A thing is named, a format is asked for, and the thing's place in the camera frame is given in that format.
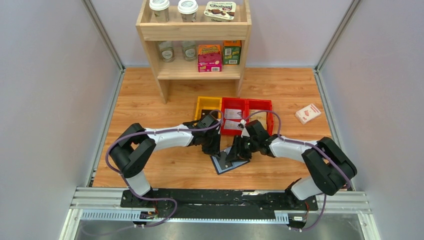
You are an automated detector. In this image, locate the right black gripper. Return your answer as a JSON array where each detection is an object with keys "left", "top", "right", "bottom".
[{"left": 225, "top": 135, "right": 258, "bottom": 163}]

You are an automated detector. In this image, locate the blue leather card holder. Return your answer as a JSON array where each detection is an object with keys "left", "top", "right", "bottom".
[{"left": 210, "top": 147, "right": 250, "bottom": 175}]

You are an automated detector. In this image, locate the red double plastic bin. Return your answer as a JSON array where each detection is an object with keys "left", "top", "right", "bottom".
[{"left": 221, "top": 97, "right": 274, "bottom": 136}]

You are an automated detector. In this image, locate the yellow plastic bin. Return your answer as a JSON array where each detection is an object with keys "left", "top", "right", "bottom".
[{"left": 194, "top": 96, "right": 222, "bottom": 120}]

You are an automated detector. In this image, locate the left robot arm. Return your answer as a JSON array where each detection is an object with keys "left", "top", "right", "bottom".
[{"left": 105, "top": 114, "right": 223, "bottom": 208}]

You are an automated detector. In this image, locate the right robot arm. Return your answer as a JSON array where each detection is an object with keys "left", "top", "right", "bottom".
[{"left": 224, "top": 120, "right": 358, "bottom": 210}]

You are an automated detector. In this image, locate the lower silver credit card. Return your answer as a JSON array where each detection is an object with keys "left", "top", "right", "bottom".
[{"left": 223, "top": 119, "right": 240, "bottom": 130}]

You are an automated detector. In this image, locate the silver credit card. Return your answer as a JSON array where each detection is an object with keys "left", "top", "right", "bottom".
[
  {"left": 224, "top": 108, "right": 243, "bottom": 120},
  {"left": 223, "top": 119, "right": 240, "bottom": 130}
]

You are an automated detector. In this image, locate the upper silver credit card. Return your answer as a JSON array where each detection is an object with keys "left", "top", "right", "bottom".
[{"left": 224, "top": 108, "right": 243, "bottom": 120}]

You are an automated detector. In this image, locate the black credit card stack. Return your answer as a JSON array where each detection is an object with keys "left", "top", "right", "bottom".
[{"left": 200, "top": 109, "right": 219, "bottom": 120}]

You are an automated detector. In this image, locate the pink white small box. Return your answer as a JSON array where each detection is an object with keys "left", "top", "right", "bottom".
[{"left": 294, "top": 103, "right": 322, "bottom": 125}]

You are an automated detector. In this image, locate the orange pink Scrub Mommy box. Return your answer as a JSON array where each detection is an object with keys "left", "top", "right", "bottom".
[{"left": 197, "top": 44, "right": 223, "bottom": 73}]

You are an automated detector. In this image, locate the wooden two-tier shelf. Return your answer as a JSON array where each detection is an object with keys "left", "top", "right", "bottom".
[{"left": 135, "top": 0, "right": 252, "bottom": 103}]

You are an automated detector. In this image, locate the green orange carton box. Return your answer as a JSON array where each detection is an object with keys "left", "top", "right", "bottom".
[{"left": 222, "top": 40, "right": 242, "bottom": 65}]

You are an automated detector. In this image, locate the right glass jar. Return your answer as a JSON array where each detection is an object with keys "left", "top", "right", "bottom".
[{"left": 181, "top": 40, "right": 197, "bottom": 62}]

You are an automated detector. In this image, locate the glass jar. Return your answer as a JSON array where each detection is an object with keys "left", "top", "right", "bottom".
[
  {"left": 181, "top": 40, "right": 197, "bottom": 62},
  {"left": 157, "top": 41, "right": 175, "bottom": 63}
]

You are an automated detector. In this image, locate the left glass jar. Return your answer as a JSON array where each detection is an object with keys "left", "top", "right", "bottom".
[{"left": 157, "top": 41, "right": 175, "bottom": 63}]

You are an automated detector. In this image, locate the Chobani yogurt cup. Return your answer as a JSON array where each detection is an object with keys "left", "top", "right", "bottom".
[{"left": 203, "top": 1, "right": 237, "bottom": 22}]

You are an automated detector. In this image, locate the right white-lidded paper cup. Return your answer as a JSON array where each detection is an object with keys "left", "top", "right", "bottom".
[{"left": 177, "top": 0, "right": 199, "bottom": 23}]

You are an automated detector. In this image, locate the white-lidded paper cup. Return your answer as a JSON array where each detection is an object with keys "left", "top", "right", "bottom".
[
  {"left": 149, "top": 0, "right": 170, "bottom": 23},
  {"left": 177, "top": 0, "right": 199, "bottom": 23}
]

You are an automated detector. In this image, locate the left white-lidded paper cup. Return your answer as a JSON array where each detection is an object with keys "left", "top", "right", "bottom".
[{"left": 149, "top": 0, "right": 170, "bottom": 23}]

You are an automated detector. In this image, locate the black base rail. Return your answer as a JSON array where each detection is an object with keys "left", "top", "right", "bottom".
[{"left": 120, "top": 188, "right": 318, "bottom": 220}]

